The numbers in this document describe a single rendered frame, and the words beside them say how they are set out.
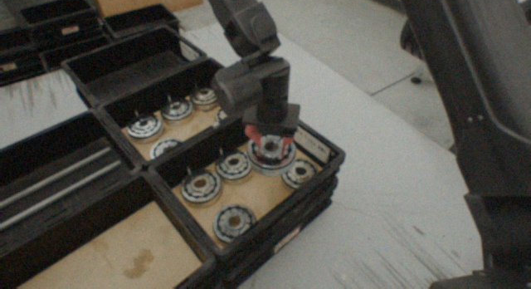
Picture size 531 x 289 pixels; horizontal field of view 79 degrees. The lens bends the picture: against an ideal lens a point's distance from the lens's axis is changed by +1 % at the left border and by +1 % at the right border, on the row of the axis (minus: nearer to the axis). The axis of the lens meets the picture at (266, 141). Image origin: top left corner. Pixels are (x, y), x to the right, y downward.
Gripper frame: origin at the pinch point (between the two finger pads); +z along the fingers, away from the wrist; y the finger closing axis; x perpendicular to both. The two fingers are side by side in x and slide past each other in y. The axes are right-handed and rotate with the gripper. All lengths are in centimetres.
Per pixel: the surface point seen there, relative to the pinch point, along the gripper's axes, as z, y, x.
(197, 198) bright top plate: 18.5, -17.6, -4.8
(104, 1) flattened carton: 89, -191, 223
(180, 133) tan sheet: 22.2, -31.0, 18.6
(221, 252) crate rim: 10.8, -6.5, -19.8
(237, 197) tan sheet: 21.4, -8.4, -1.0
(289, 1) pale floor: 114, -27, 305
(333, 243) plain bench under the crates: 34.2, 18.2, -3.4
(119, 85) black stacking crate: 23, -61, 38
